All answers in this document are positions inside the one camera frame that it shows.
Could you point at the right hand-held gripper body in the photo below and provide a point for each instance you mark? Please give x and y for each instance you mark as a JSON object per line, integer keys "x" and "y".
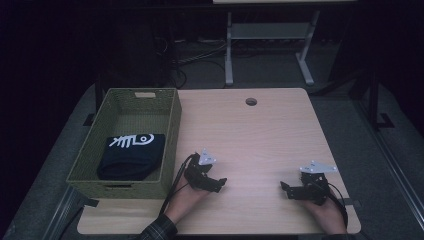
{"x": 315, "y": 191}

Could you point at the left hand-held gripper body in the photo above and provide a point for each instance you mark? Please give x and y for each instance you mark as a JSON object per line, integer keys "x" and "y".
{"x": 200, "y": 176}

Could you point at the dark blue knit garment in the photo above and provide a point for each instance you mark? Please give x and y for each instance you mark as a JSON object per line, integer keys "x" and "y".
{"x": 133, "y": 163}

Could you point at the green woven basket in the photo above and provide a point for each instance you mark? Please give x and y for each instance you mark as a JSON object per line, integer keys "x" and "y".
{"x": 96, "y": 143}

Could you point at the person's right hand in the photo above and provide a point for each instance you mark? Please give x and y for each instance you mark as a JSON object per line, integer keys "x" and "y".
{"x": 330, "y": 216}

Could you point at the person's left hand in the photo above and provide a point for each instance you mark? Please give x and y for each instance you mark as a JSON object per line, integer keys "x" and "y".
{"x": 185, "y": 203}

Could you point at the black tape strip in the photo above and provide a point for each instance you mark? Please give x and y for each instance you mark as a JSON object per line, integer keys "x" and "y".
{"x": 90, "y": 202}
{"x": 351, "y": 202}

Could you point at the black metal stand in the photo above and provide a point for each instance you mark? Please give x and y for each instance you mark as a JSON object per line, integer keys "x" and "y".
{"x": 375, "y": 100}

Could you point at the black table leg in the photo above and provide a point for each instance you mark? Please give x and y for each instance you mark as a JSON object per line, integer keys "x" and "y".
{"x": 97, "y": 96}

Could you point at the grey metal stand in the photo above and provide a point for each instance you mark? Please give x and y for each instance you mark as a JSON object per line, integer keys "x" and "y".
{"x": 266, "y": 31}

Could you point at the metal floor rail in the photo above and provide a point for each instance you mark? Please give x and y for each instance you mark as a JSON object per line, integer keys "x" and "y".
{"x": 393, "y": 160}
{"x": 60, "y": 216}

